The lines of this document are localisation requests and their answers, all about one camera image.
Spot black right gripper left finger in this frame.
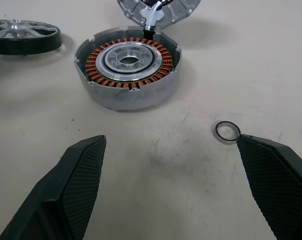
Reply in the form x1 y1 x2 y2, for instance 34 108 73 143
0 135 107 240

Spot small metal bearing ring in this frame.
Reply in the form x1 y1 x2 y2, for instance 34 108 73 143
214 121 241 145

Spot black rotor silver spokes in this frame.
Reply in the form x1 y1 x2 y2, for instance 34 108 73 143
0 19 62 55

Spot silver motor end cover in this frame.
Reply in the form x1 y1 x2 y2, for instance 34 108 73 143
117 0 203 32

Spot small silver round object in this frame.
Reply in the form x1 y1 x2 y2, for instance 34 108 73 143
73 26 183 113

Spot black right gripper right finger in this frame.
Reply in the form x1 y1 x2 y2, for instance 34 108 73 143
237 134 302 240

